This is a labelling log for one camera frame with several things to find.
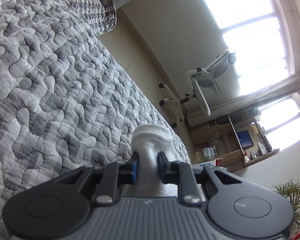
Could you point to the grey quilted blanket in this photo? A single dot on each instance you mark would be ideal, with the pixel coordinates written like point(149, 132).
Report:
point(52, 80)

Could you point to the wooden desk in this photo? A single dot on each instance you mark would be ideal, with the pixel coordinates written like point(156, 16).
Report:
point(230, 153)

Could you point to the computer monitor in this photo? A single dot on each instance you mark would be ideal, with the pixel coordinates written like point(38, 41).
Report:
point(245, 140)

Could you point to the wide window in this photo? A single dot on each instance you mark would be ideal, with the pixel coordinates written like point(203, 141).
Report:
point(240, 5)

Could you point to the white office chair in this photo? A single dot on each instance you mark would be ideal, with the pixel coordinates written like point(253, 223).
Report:
point(202, 95)

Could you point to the white printed t-shirt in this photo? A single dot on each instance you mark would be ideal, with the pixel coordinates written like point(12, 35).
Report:
point(150, 140)

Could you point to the green potted plant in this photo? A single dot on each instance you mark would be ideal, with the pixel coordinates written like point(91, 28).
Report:
point(290, 190)

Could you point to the white cardboard box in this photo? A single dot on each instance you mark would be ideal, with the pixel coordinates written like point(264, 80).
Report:
point(206, 164)

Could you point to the narrow window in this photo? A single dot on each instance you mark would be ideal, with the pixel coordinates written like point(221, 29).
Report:
point(290, 130)

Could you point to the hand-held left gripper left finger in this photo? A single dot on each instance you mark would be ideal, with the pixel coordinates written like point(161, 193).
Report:
point(135, 166)

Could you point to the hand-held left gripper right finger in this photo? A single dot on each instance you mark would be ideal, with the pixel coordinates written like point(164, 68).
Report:
point(161, 166)

